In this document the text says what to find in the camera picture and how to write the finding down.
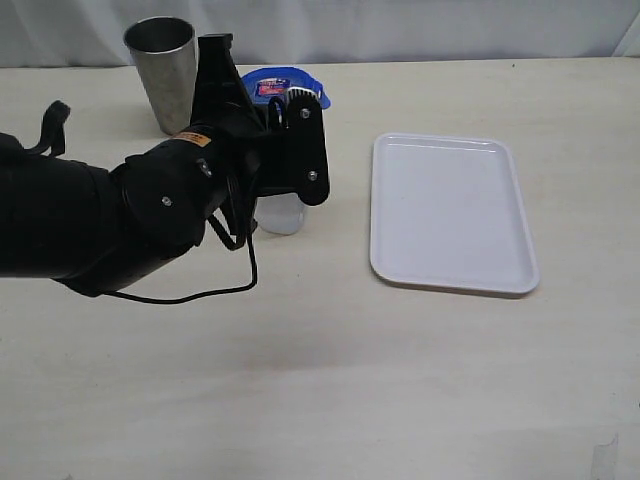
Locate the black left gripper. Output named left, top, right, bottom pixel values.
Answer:
left=189, top=34, right=330, bottom=206

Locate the clear plastic tall container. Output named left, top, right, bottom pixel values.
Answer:
left=254, top=193, right=307, bottom=235

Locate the blue plastic snap lid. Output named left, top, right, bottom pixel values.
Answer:
left=241, top=66, right=331, bottom=109

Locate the stainless steel cup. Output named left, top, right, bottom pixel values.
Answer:
left=123, top=16, right=196, bottom=135

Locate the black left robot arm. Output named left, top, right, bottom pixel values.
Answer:
left=1, top=34, right=330, bottom=298

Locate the white rectangular tray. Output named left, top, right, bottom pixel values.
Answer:
left=369, top=133, right=540, bottom=297

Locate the white backdrop curtain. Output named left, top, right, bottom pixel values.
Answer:
left=1, top=1, right=639, bottom=67

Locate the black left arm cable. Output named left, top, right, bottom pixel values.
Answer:
left=34, top=97, right=289, bottom=304

